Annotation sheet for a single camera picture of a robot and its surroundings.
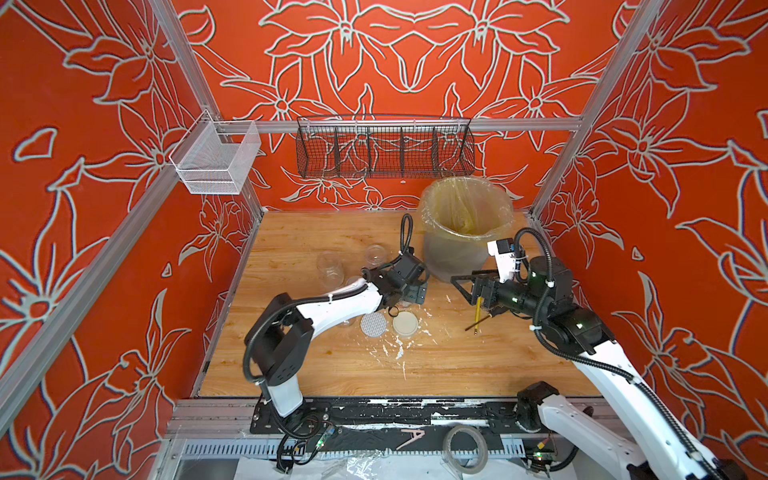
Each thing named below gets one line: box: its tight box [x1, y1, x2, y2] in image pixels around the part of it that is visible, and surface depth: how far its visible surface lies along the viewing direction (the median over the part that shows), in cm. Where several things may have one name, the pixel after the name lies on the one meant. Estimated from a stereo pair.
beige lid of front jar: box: [393, 311, 419, 336], surface depth 90 cm
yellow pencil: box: [474, 296, 483, 336], surface depth 90 cm
